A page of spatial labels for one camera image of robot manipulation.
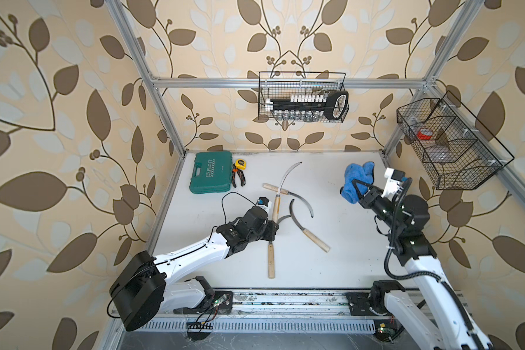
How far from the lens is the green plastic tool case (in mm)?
1041

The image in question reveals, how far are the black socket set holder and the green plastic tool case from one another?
0.39 metres

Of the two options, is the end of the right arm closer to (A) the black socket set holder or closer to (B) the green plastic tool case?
(A) the black socket set holder

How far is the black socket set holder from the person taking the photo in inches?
32.6

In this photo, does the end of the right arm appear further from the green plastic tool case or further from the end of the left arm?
the green plastic tool case
